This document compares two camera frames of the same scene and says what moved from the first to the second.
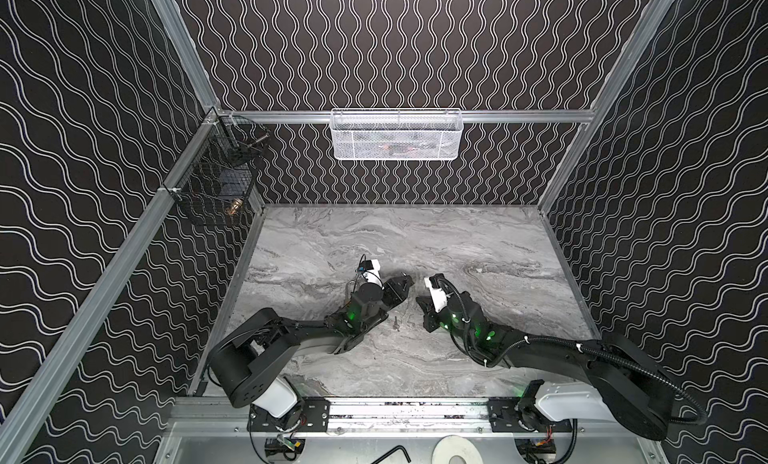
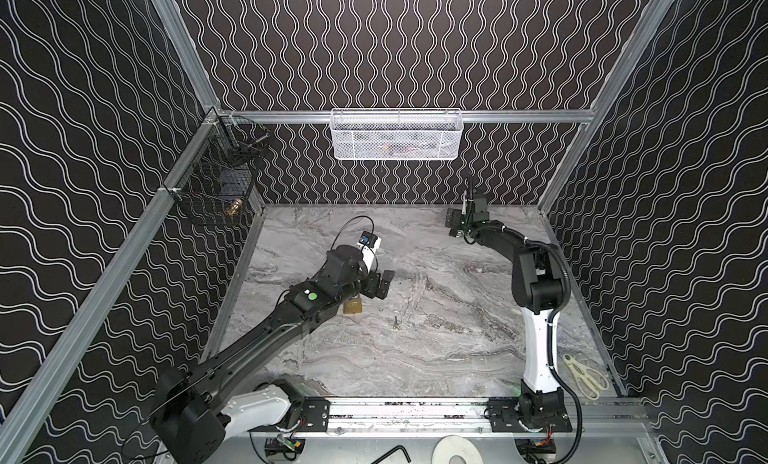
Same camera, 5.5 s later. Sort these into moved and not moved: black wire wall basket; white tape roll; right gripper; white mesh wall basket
Moved: right gripper
Not moved: white tape roll; black wire wall basket; white mesh wall basket
